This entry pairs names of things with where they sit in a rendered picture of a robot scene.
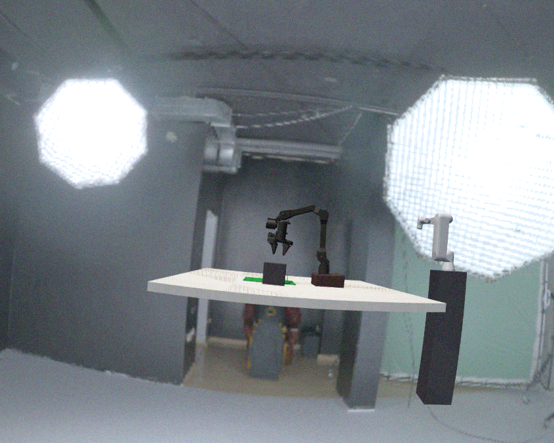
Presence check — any green circuit board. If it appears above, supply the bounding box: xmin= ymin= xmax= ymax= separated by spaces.
xmin=244 ymin=277 xmax=296 ymax=285

